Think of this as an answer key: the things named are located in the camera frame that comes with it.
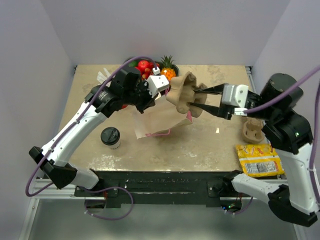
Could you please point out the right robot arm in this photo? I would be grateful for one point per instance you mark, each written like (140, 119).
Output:
(289, 134)

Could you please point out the green lime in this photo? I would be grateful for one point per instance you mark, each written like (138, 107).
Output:
(133, 64)

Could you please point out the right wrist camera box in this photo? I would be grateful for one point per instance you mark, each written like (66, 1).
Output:
(235, 95)

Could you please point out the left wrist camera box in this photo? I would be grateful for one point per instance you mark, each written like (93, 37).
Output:
(157, 84)

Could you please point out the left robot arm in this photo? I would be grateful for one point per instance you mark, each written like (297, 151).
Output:
(124, 87)

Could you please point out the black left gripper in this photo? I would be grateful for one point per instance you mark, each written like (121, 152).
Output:
(150, 101)

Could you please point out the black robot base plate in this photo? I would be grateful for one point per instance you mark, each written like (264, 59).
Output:
(173, 180)

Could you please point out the brown cardboard cup carrier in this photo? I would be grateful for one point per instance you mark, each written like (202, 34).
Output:
(251, 131)

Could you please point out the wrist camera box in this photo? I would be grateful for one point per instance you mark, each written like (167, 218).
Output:
(157, 84)
(235, 95)

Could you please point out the dark green fruit tray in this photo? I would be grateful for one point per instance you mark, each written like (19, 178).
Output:
(161, 66)

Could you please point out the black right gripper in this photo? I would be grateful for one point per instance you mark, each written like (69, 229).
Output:
(224, 110)

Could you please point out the paper bag pink handles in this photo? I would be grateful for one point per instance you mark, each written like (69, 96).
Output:
(158, 120)

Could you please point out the red apple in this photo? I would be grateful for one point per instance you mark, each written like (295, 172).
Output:
(142, 65)

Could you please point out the yellow snack bag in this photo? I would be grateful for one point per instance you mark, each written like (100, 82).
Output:
(259, 160)

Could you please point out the aluminium frame rail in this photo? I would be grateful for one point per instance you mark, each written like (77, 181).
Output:
(71, 191)

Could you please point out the orange plastic pineapple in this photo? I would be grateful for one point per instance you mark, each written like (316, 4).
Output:
(167, 67)

